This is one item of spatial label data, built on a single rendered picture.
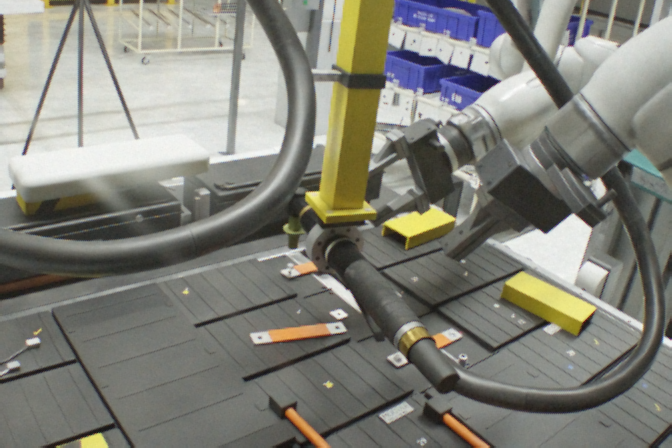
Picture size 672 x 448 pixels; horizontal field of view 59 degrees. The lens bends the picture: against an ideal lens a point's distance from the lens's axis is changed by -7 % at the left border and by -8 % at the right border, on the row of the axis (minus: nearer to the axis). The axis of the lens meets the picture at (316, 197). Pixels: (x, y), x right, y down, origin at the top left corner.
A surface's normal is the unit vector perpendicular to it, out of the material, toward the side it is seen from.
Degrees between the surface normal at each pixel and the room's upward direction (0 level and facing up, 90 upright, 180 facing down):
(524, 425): 0
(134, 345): 0
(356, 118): 90
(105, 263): 81
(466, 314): 0
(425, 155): 90
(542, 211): 107
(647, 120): 97
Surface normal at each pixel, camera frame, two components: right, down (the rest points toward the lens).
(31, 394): 0.11, -0.91
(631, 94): -0.56, 0.11
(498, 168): -0.74, -0.40
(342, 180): 0.37, 0.42
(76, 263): 0.07, 0.27
